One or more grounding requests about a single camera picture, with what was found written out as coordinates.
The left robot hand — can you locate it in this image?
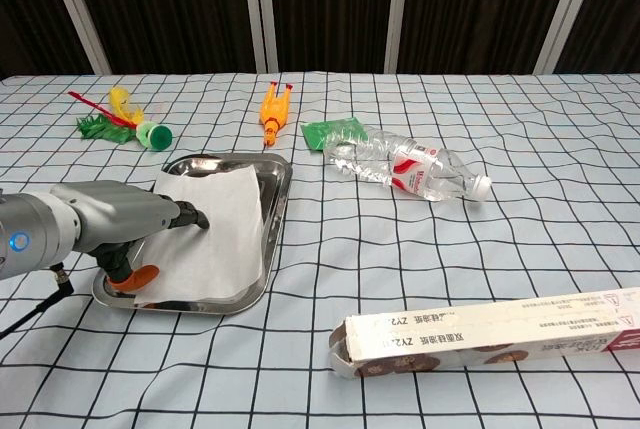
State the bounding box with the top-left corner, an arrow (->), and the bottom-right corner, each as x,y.
49,180 -> 211,296

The white paper sheet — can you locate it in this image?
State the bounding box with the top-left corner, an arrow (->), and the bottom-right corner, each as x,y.
133,164 -> 265,309

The stainless steel tray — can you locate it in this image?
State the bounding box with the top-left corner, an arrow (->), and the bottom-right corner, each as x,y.
90,151 -> 294,318

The checked blue tablecloth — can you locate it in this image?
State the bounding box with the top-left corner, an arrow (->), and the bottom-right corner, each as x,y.
0,71 -> 640,429

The feather shuttlecock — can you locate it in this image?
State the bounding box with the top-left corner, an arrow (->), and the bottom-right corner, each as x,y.
68,86 -> 174,152

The orange rubber chicken toy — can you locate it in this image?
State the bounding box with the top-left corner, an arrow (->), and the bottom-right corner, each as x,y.
258,81 -> 295,150

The black pleated curtain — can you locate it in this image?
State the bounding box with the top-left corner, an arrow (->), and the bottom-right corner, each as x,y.
0,0 -> 640,78

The green packet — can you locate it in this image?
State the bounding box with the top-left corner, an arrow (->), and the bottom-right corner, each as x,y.
299,116 -> 369,152

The clear plastic water bottle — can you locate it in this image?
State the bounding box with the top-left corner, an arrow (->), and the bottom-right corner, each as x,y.
323,124 -> 492,204

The long baking paper box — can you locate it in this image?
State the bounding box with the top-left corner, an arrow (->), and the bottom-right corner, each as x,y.
329,287 -> 640,381

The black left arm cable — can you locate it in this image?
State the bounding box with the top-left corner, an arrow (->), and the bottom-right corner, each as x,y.
0,262 -> 77,341

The white metal frame post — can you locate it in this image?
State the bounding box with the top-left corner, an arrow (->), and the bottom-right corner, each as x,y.
533,0 -> 601,74
383,0 -> 412,74
239,0 -> 280,74
40,0 -> 112,75

